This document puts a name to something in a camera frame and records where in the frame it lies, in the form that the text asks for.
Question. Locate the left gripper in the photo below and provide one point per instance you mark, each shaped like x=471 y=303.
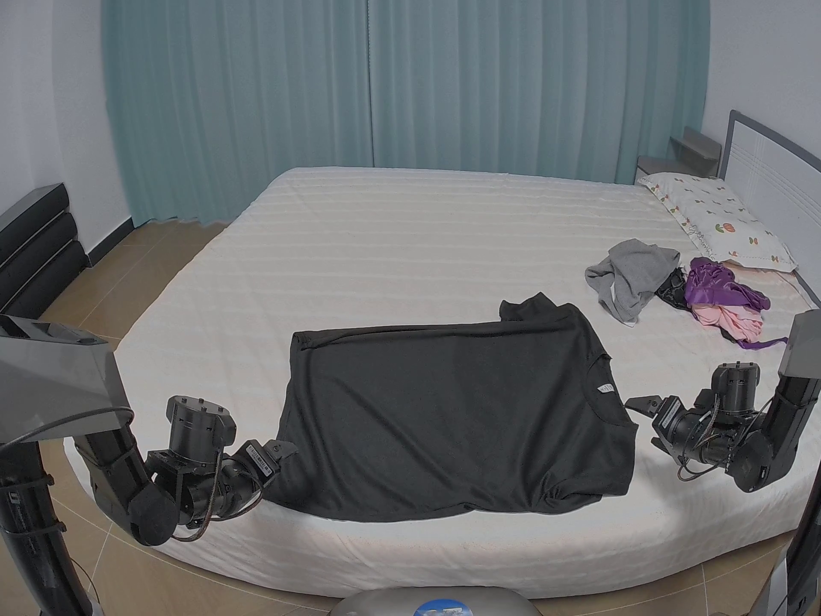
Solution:
x=247 y=478

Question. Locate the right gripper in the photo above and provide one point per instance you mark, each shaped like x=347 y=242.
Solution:
x=680 y=430

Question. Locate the black T-shirt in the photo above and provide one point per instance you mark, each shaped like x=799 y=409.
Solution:
x=449 y=421

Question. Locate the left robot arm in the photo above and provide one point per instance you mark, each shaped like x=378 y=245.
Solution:
x=58 y=369

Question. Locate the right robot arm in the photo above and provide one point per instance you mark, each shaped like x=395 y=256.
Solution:
x=786 y=408

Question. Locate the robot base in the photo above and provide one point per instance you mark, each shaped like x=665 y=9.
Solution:
x=436 y=604

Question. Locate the bed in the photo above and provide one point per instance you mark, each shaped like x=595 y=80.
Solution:
x=417 y=247

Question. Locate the black shiny garment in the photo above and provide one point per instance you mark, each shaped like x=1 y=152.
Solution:
x=673 y=289

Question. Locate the pink garment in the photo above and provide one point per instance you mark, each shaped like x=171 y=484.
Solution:
x=731 y=321

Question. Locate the grey garment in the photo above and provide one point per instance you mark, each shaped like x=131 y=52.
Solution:
x=632 y=276

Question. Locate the purple garment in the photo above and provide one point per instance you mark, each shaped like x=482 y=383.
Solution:
x=712 y=289

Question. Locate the white printed pillow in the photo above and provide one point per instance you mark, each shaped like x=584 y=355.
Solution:
x=718 y=222

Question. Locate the grey bedside table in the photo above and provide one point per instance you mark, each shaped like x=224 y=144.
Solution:
x=693 y=151

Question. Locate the black chest of drawers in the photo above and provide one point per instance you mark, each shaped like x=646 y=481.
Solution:
x=38 y=247

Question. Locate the blue-green curtain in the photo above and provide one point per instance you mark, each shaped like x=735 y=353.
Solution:
x=237 y=87
x=539 y=68

